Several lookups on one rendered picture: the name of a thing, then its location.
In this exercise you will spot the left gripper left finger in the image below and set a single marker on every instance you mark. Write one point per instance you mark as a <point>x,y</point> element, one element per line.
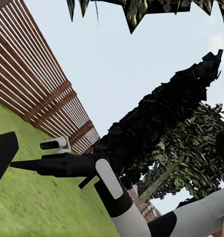
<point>8,149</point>

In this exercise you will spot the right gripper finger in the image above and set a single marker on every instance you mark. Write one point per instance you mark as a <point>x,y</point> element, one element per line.
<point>59,162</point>
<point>28,164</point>

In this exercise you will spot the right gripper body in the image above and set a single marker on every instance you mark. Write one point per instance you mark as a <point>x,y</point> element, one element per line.
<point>75,166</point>

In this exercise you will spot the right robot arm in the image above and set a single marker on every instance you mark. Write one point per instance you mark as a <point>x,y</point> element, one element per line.
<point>197,219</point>

